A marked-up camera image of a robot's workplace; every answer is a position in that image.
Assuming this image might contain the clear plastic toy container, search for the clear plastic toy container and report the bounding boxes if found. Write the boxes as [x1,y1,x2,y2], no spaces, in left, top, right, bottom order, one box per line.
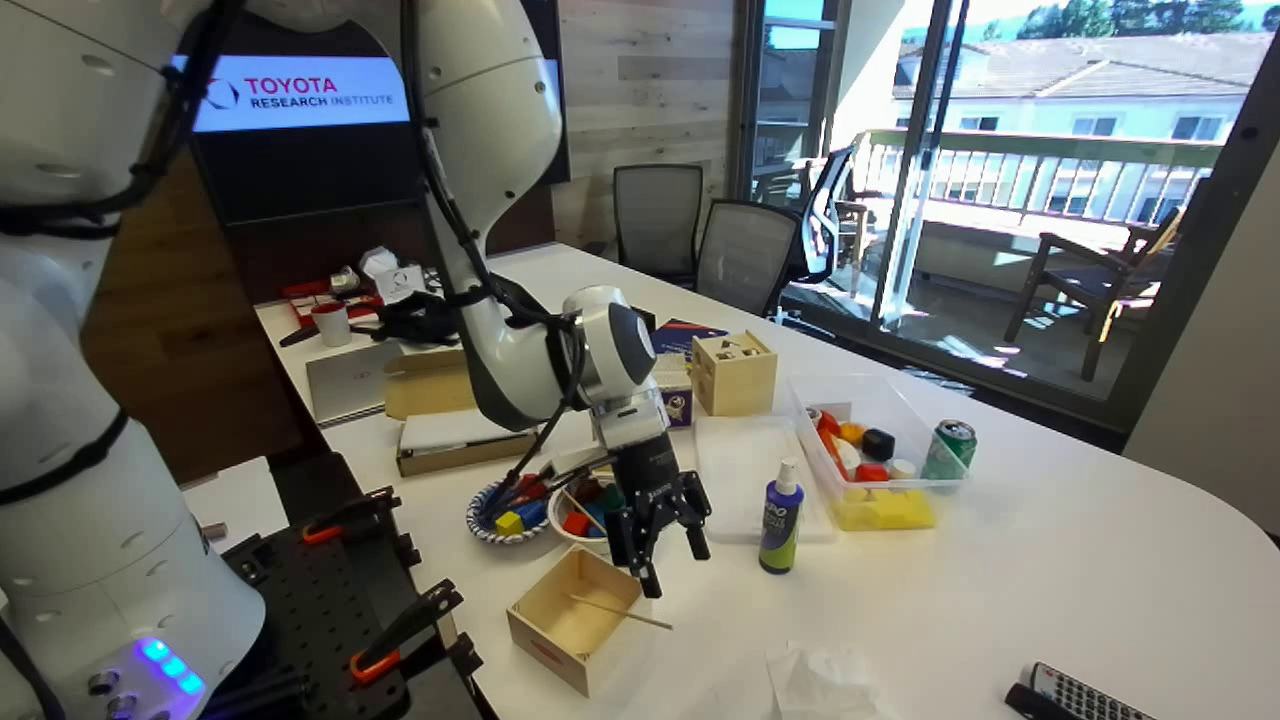
[797,402,939,536]

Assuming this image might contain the blue book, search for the blue book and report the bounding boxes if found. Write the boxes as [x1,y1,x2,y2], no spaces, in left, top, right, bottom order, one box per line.
[657,316,732,359]

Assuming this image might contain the open white box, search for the open white box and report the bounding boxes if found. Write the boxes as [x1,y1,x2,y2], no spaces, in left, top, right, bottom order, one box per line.
[304,342,391,432]

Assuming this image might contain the white balcony railing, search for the white balcony railing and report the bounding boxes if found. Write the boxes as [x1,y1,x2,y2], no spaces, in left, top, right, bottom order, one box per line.
[850,124,1232,232]

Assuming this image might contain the red plastic package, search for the red plastic package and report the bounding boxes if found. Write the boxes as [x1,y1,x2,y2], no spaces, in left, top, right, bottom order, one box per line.
[282,278,383,336]

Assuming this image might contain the dark patio chair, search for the dark patio chair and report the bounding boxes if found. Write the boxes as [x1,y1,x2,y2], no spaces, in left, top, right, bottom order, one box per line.
[797,134,873,290]

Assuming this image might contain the small white cup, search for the small white cup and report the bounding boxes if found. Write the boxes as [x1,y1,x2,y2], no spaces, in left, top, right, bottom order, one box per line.
[312,309,354,354]

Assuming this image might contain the clear crumpled plastic wrap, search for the clear crumpled plastic wrap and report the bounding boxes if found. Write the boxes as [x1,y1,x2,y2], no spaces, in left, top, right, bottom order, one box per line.
[766,637,885,720]

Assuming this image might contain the black toy block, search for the black toy block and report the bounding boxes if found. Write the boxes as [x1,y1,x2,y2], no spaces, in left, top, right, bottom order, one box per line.
[855,425,899,467]

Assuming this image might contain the grey mesh office chair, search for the grey mesh office chair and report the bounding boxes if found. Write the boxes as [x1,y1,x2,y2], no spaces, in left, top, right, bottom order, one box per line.
[611,160,709,290]
[691,198,805,319]

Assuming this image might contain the wooden patio chair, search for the wooden patio chair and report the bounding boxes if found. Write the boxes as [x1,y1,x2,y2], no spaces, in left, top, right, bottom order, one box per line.
[1003,173,1211,384]

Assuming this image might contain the blue bottle white cap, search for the blue bottle white cap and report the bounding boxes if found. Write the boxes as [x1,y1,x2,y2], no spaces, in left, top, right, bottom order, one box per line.
[755,459,807,580]

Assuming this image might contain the wooden shape sorter box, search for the wooden shape sorter box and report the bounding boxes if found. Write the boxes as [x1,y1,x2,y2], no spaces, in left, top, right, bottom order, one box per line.
[686,329,779,421]

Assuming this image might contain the wall television screen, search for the wall television screen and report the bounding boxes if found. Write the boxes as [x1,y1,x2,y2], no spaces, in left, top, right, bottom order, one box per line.
[163,0,577,225]

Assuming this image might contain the plain white bowl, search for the plain white bowl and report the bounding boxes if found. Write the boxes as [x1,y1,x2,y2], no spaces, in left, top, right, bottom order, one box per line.
[548,486,616,549]

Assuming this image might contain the green drink can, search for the green drink can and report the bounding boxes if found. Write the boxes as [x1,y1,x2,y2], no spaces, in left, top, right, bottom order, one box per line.
[914,418,980,486]

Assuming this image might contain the open square wooden box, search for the open square wooden box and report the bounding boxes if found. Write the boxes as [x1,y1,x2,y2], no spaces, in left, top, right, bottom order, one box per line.
[505,549,646,699]

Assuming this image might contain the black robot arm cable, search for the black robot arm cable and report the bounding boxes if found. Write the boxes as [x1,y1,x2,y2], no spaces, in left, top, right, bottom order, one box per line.
[394,0,603,526]

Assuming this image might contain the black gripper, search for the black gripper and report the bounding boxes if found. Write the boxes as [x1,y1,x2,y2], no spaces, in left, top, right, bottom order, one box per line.
[594,437,714,600]

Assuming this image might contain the brown cardboard box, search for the brown cardboard box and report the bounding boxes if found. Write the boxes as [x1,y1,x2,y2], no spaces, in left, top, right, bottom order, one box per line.
[380,342,480,425]

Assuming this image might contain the black perforated base board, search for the black perforated base board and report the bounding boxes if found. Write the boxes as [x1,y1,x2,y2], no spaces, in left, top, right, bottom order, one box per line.
[214,453,489,720]

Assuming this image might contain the black clamp orange tips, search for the black clamp orange tips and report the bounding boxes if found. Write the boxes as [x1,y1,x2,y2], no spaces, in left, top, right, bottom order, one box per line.
[349,578,466,691]
[297,486,405,553]

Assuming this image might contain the black cloth bundle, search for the black cloth bundle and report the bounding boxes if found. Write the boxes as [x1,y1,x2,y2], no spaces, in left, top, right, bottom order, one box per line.
[376,291,466,354]

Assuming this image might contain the white crumpled bag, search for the white crumpled bag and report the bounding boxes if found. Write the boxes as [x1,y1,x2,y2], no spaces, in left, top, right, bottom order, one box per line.
[352,245,431,311]

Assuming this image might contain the blue patterned bowl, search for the blue patterned bowl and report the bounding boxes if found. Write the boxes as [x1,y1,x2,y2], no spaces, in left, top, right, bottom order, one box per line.
[464,475,558,549]

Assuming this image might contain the white foam box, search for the white foam box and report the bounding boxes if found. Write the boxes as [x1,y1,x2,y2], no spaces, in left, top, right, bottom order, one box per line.
[391,404,516,480]

